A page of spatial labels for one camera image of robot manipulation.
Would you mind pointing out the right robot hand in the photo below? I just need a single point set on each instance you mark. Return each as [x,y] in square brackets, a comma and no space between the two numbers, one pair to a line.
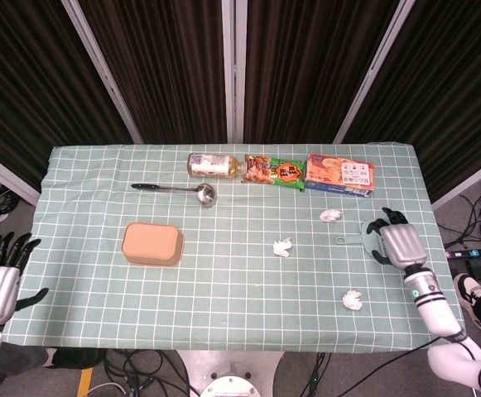
[403,244]

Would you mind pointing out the white paper ball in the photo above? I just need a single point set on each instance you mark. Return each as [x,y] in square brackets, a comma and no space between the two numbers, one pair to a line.
[330,214]
[282,247]
[352,299]

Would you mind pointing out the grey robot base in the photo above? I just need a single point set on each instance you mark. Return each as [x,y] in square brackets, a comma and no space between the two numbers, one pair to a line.
[227,372]

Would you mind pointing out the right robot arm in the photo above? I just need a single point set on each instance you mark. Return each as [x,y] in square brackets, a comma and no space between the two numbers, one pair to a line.
[434,306]

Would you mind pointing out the black power strip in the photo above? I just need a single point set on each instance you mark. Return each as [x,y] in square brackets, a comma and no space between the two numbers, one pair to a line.
[472,253]

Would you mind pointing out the white black sneaker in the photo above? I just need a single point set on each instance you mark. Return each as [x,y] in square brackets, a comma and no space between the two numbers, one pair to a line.
[468,297]

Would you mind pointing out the orange blue cracker box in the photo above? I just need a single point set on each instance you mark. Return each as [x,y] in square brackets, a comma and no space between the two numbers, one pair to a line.
[335,171]

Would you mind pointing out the green orange snack bag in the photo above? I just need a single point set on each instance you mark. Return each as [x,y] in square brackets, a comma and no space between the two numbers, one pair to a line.
[273,170]

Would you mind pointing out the dark corrugated partition panel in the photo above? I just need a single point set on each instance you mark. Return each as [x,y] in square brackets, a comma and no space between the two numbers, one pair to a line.
[25,82]
[451,91]
[161,66]
[314,66]

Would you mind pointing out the brown paper box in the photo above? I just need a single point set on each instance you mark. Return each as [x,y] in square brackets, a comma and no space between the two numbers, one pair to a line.
[151,242]

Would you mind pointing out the green white checked tablecloth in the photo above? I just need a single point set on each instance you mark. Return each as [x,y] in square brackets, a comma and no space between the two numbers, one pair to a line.
[240,289]

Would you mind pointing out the clear tea bottle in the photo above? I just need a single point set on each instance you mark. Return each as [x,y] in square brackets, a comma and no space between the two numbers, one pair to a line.
[213,164]

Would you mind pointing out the white partition bottom rail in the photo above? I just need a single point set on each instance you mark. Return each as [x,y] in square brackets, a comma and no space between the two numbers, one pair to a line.
[4,175]
[472,182]

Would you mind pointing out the white partition post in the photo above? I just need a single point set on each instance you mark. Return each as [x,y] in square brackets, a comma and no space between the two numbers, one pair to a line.
[103,74]
[232,70]
[372,74]

